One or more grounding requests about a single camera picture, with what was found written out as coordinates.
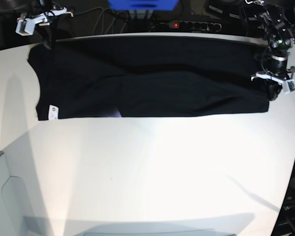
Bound black power strip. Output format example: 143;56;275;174
149;21;222;33

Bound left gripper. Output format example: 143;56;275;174
251;54;295;101

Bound white clothing label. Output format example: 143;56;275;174
48;105;59;120

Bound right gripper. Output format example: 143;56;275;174
17;4;74;50

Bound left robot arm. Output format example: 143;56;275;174
239;0;295;101

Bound black T-shirt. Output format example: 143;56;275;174
27;37;270;120

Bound blue plastic box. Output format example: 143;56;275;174
108;0;178;11

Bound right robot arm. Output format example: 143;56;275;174
15;0;74;50

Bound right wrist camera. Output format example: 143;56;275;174
15;18;36;36

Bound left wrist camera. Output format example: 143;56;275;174
282;79;295;94

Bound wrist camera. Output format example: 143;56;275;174
15;18;36;36
282;79;295;94

